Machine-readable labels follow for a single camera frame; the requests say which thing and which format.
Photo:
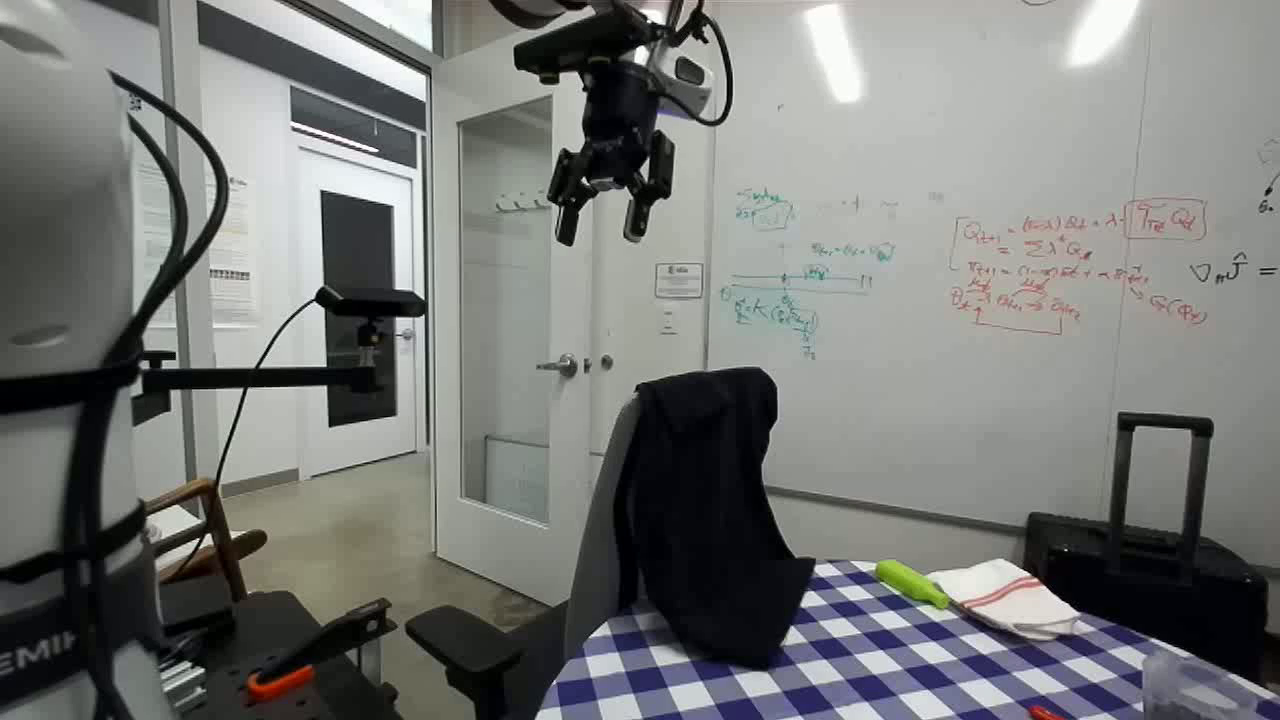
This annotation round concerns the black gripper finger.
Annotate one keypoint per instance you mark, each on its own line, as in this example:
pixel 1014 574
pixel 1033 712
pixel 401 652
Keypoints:
pixel 649 184
pixel 571 192

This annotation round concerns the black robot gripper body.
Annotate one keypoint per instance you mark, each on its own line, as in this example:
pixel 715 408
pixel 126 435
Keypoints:
pixel 616 123

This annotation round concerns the black Mila t-shirt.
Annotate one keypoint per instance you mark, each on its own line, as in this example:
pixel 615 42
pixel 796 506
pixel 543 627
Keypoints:
pixel 695 523

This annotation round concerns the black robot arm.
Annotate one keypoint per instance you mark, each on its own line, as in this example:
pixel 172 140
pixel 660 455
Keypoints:
pixel 685 54

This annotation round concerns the white glass door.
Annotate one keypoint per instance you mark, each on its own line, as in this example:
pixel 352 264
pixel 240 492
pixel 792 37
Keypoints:
pixel 508 333

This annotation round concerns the grey office chair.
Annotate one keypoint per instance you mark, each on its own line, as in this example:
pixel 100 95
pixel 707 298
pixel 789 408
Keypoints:
pixel 505 674

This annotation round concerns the green plastic object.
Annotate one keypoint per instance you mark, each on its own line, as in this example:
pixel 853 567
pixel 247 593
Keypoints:
pixel 910 583

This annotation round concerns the wooden chair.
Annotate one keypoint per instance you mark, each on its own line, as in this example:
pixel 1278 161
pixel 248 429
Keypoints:
pixel 191 539

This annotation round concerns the blue white checkered tablecloth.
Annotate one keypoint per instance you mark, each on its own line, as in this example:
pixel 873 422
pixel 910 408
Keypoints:
pixel 858 649

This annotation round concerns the white red striped towel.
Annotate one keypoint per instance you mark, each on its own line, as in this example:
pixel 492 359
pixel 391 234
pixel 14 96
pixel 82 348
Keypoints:
pixel 1011 596

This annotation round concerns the black orange clamp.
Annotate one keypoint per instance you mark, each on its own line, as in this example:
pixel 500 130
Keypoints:
pixel 352 635

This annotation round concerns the red marker pen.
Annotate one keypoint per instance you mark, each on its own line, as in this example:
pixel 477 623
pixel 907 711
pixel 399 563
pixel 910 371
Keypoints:
pixel 1040 712

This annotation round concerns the black rolling suitcase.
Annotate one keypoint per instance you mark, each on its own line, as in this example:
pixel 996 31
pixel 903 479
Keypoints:
pixel 1174 586

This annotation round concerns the clear plastic cup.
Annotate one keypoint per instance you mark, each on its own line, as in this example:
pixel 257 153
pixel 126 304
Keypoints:
pixel 1192 688

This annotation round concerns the black camera on stand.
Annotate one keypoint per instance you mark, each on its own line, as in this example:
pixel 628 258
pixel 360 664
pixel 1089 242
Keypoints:
pixel 374 316

